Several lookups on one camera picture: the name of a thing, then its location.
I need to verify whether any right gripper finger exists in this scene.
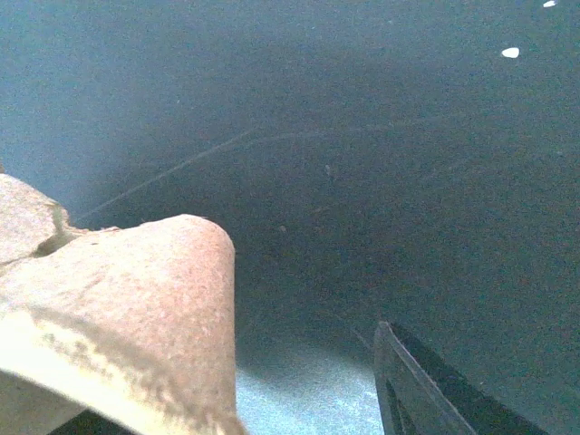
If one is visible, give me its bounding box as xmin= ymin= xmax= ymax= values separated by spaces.
xmin=373 ymin=321 xmax=545 ymax=434

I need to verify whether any brown pulp cup carrier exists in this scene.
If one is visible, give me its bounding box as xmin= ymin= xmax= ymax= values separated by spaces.
xmin=1 ymin=175 xmax=245 ymax=434

